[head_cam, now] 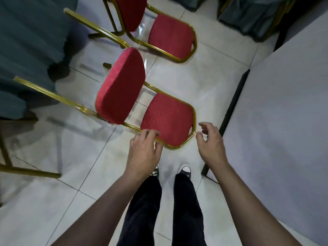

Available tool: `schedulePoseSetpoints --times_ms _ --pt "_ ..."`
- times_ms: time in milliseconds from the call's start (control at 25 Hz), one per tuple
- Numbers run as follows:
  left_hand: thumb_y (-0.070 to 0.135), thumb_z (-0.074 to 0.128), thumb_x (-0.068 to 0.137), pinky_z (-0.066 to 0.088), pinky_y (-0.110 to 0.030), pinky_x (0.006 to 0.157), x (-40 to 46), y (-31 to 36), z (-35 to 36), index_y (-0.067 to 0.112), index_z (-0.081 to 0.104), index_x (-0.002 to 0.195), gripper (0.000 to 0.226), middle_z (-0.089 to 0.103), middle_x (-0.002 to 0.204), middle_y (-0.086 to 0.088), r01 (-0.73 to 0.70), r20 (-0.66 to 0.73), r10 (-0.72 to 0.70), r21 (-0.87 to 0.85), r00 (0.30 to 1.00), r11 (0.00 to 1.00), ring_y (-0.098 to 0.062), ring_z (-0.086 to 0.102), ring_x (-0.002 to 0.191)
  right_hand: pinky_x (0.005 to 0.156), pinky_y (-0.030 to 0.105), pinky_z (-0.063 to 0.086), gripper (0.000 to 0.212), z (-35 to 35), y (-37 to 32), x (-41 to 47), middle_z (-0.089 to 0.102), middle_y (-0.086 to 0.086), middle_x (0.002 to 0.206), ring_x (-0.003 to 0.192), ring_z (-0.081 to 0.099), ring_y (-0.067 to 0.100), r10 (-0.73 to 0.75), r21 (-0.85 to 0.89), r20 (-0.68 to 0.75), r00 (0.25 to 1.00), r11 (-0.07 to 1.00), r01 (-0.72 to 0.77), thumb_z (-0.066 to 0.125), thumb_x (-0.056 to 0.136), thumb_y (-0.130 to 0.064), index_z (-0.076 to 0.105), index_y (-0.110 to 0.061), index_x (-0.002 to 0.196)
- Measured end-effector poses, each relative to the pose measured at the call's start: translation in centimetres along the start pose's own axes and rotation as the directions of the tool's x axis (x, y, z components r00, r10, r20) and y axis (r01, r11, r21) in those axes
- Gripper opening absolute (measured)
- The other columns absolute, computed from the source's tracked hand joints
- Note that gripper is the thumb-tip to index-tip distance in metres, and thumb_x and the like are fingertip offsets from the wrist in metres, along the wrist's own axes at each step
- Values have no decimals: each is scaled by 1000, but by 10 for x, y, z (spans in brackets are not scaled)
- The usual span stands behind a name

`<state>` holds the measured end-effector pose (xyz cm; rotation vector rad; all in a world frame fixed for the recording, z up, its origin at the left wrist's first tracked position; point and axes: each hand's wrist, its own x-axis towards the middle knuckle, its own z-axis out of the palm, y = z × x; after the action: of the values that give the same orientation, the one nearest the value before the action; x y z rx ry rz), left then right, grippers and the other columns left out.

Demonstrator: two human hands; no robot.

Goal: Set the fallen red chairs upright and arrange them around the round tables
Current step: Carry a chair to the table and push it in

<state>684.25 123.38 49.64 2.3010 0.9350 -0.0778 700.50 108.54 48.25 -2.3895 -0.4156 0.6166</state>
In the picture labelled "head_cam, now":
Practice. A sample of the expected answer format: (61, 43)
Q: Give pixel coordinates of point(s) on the person's right hand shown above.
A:
(212, 151)

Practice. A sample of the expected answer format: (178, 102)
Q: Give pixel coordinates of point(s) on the person's left hand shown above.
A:
(142, 158)

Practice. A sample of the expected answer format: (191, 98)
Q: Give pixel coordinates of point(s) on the person's left forearm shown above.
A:
(97, 215)

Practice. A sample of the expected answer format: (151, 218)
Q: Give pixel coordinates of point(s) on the person's right forearm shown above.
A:
(253, 210)

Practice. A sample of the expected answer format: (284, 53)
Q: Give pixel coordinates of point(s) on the blue round table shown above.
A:
(25, 35)

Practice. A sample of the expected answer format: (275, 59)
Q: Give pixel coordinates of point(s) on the black white canvas sneaker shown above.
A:
(185, 170)
(155, 172)

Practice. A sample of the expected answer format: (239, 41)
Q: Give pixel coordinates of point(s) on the black trousers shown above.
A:
(143, 215)

